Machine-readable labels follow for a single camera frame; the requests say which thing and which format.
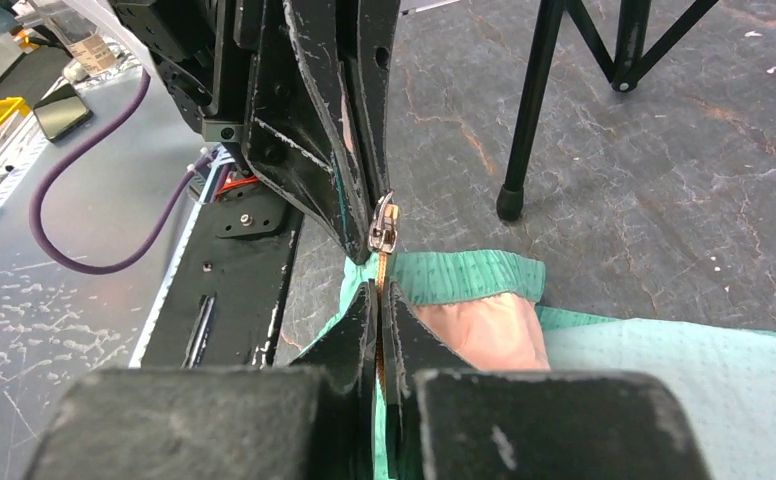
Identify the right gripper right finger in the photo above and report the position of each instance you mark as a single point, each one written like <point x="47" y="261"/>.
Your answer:
<point x="447" y="420"/>

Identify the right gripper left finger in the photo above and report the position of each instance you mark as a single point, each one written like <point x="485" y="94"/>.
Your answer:
<point x="307" y="420"/>

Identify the green and orange jacket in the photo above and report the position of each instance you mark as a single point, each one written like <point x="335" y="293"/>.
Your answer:
<point x="724" y="378"/>

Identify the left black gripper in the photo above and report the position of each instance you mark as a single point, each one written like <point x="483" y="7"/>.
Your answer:
<point x="301" y="140"/>

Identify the silver zipper slider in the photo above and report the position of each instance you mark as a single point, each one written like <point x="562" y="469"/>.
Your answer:
<point x="383" y="233"/>

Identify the black smartphone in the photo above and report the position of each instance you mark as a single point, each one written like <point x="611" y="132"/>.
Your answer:
<point x="60" y="112"/>

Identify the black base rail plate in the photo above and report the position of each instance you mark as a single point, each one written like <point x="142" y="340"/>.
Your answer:
<point x="223" y="298"/>

